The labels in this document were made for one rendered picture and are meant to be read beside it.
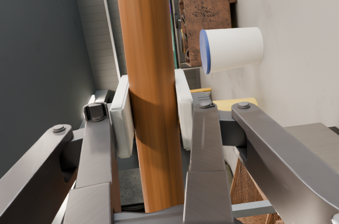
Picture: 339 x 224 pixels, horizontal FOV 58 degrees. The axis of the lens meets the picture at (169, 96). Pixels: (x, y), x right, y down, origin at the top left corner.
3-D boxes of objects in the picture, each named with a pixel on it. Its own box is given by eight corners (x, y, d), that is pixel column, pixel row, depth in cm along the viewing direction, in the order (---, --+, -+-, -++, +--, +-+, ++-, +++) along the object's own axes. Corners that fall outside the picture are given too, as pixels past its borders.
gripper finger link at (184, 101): (178, 101, 16) (192, 99, 16) (172, 69, 23) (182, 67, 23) (184, 151, 17) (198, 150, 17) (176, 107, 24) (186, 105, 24)
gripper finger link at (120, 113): (131, 158, 17) (118, 160, 17) (136, 111, 23) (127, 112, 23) (122, 107, 16) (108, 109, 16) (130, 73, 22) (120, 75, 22)
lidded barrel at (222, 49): (248, 22, 375) (198, 29, 374) (263, 22, 325) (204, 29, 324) (251, 64, 387) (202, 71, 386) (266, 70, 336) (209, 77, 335)
